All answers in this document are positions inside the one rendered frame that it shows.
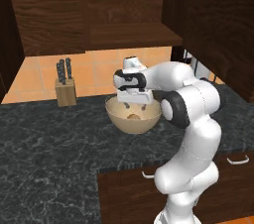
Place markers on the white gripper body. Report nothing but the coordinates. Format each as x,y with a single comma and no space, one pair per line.
134,96

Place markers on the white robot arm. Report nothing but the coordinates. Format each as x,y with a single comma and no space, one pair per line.
198,125

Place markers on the tan bowl-shaped basket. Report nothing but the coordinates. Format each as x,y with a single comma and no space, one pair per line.
132,124

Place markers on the dark wood tall cabinet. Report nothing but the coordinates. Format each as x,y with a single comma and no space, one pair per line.
8,36

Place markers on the wooden knife block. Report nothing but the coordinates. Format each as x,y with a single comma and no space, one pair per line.
65,94

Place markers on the dark wood wall cabinet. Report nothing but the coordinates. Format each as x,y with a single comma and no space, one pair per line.
132,10

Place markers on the dark wood wall cabinet door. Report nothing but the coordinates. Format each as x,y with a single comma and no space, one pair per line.
49,10
225,26

